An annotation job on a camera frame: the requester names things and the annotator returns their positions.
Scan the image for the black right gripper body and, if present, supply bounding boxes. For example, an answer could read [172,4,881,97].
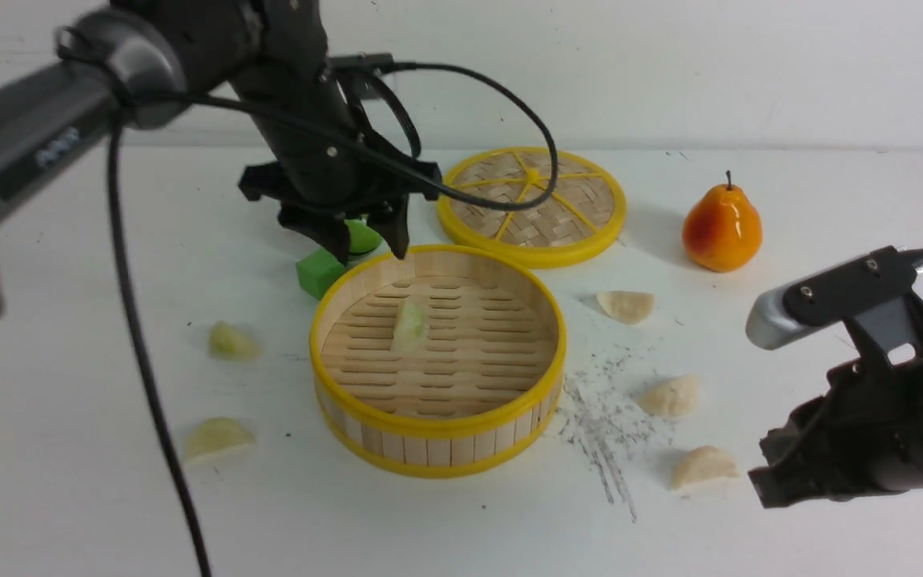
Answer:
[748,359,923,509]

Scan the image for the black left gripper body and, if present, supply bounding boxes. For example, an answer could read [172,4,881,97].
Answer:
[238,71,442,227]

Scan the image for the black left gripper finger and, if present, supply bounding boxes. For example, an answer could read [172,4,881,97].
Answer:
[301,218,351,265]
[382,197,409,260]

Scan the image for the green dumpling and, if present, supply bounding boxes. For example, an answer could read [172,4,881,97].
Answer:
[182,417,256,465]
[208,321,261,362]
[389,296,431,354]

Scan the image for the white dumpling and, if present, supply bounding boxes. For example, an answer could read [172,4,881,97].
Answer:
[596,291,655,325]
[637,375,702,418]
[669,446,741,490]

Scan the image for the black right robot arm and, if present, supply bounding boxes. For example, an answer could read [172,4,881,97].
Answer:
[748,358,923,509]

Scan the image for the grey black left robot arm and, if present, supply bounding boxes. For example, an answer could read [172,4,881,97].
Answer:
[0,1,441,315]

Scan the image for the bamboo steamer tray yellow rim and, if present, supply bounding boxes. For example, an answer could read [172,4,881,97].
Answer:
[308,244,567,478]

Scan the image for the woven bamboo steamer lid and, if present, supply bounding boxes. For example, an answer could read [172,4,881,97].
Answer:
[438,147,627,268]

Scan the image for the green striped watermelon ball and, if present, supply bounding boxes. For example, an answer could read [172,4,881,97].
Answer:
[345,220,384,260]

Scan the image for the green foam cube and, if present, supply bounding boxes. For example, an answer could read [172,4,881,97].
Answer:
[294,248,348,301]

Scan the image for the orange toy pear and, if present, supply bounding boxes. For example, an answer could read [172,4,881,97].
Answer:
[682,171,764,273]

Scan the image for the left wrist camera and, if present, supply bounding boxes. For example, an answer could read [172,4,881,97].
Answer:
[328,54,396,77]

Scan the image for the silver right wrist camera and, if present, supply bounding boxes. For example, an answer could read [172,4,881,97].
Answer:
[746,245,923,359]

